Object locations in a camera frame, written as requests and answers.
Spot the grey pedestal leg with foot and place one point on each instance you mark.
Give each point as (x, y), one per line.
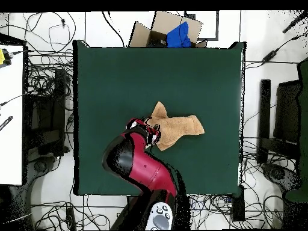
(279, 174)
(39, 168)

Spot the blue cloth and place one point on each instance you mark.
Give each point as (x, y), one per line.
(179, 36)

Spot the black rod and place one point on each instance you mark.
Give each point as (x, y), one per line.
(294, 22)

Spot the black panel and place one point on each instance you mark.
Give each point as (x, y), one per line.
(287, 113)

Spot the dark green table cloth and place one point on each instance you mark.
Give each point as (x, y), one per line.
(144, 79)

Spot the black power adapter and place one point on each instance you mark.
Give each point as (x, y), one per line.
(269, 55)

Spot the white side table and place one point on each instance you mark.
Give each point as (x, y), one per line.
(10, 115)

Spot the dark square frame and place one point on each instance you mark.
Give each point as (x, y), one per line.
(217, 26)

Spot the black equipment case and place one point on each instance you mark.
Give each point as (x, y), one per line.
(45, 113)

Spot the green cloth covered stand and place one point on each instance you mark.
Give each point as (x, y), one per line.
(303, 125)

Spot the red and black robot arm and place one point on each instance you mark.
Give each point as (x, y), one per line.
(144, 168)

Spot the black upright bar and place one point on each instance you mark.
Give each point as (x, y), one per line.
(264, 115)

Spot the tan terry towel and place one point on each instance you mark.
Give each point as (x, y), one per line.
(178, 127)

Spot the yellow and black device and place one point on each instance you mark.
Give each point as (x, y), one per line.
(3, 57)

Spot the black flat strip tool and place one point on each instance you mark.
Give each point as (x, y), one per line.
(6, 123)

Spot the black power strip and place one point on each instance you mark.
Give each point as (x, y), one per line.
(71, 219)

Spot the open cardboard box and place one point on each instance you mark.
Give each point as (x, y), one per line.
(142, 36)

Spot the black floor box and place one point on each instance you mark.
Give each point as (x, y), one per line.
(238, 204)

